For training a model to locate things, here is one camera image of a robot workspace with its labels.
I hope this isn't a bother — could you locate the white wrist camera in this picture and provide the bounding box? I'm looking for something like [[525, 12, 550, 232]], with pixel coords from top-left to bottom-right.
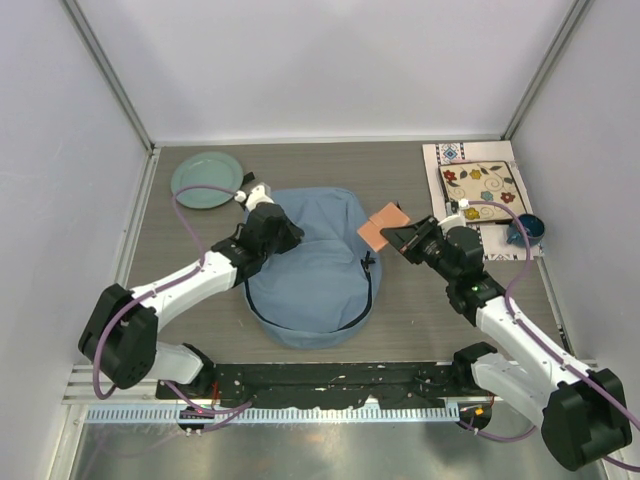
[[438, 198, 470, 232], [233, 183, 274, 213]]

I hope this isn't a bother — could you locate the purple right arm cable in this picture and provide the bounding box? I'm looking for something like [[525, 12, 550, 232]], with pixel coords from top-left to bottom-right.
[[457, 199, 640, 471]]

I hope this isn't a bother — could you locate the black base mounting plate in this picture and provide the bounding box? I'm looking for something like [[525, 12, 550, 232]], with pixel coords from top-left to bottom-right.
[[155, 360, 501, 412]]

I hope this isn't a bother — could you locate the patterned white placemat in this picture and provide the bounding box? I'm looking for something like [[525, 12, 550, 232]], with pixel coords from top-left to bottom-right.
[[422, 141, 533, 260]]

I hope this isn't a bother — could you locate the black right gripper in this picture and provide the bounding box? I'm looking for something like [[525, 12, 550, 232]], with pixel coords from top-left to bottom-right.
[[380, 215, 459, 283]]

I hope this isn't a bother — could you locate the pale green round plate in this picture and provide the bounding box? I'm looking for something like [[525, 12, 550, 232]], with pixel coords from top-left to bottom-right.
[[170, 151, 244, 209]]

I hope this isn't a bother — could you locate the slotted white cable duct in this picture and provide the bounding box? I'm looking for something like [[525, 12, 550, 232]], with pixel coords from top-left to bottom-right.
[[84, 402, 460, 425]]

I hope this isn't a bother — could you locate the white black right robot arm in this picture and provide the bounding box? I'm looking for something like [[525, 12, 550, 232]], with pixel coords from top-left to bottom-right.
[[381, 216, 639, 471]]

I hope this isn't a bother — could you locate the light blue student backpack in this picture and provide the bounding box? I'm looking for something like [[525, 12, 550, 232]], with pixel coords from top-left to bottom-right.
[[244, 187, 382, 350]]

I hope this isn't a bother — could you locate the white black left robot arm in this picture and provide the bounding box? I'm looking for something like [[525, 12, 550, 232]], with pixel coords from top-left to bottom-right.
[[78, 203, 304, 400]]

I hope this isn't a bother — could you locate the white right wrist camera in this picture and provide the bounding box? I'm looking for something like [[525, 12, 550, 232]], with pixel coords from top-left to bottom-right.
[[438, 198, 470, 232]]

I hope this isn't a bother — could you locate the dark blue ceramic mug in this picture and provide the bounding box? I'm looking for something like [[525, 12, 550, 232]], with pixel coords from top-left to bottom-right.
[[506, 213, 546, 248]]

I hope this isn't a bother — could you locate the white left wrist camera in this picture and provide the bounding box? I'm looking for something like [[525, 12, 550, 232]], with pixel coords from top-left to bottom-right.
[[233, 183, 274, 213]]

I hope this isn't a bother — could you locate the floral square ceramic plate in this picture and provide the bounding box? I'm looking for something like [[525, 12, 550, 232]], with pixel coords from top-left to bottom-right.
[[438, 161, 528, 223]]

